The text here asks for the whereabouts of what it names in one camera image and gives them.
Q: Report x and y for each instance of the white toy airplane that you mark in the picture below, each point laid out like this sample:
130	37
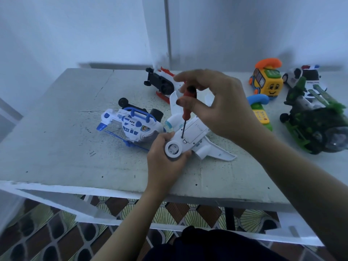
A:
201	138

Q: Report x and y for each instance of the red white toy vehicle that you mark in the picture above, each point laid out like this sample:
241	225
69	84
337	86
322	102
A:
160	83

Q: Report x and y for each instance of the white blue toy vehicle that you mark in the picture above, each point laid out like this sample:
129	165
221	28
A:
133	125

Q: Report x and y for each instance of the yellow orange toy car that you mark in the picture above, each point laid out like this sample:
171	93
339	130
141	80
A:
266	78

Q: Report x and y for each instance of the black white toy car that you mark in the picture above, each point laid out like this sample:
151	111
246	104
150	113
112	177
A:
307	76

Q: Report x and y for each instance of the dark green toy helicopter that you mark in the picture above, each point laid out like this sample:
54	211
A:
315	125

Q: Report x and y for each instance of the person's right hand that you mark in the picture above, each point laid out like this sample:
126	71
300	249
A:
231	108

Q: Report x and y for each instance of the red screwdriver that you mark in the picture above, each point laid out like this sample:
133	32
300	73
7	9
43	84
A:
186	108

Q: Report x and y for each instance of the person's left hand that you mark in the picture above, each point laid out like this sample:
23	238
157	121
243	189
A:
163	171

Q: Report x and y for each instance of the person's left forearm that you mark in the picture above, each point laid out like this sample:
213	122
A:
122	231

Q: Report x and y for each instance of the green orange toy car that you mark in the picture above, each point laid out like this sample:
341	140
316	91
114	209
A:
261	111

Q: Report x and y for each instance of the person's dark trousers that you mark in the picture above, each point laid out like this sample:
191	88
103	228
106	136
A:
217	246

